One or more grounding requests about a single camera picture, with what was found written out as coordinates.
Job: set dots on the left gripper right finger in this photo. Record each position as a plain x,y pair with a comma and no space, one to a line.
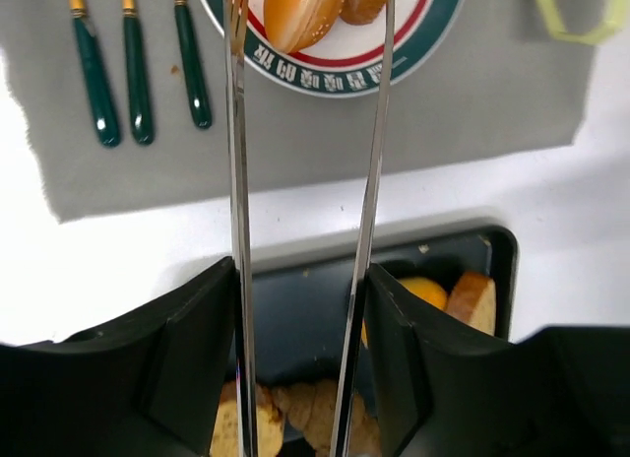
443,388

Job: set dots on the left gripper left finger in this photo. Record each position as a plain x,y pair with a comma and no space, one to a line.
147,383

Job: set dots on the bread slice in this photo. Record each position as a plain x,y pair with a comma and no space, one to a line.
270,423
473,302

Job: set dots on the brown oblong bread roll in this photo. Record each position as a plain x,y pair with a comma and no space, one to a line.
361,12

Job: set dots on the orange round bun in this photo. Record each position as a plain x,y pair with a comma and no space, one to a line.
293,25

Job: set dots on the metal tongs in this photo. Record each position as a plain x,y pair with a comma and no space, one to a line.
235,18

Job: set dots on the dark brown bread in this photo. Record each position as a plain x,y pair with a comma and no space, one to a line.
310,408

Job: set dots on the glazed donut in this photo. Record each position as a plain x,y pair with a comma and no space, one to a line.
427,290

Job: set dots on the black tray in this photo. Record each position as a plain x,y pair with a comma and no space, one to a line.
300,313

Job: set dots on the grey placemat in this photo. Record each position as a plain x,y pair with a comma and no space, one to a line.
478,79

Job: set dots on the white plate green red rim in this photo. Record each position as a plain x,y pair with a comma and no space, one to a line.
347,61

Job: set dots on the pale green mug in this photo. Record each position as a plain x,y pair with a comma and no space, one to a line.
588,22

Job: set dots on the gold spoon green handle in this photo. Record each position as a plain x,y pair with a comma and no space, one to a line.
102,107

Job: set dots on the gold fork green handle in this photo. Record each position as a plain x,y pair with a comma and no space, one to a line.
139,99

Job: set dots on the gold knife green handle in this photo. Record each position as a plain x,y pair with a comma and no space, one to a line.
198,99

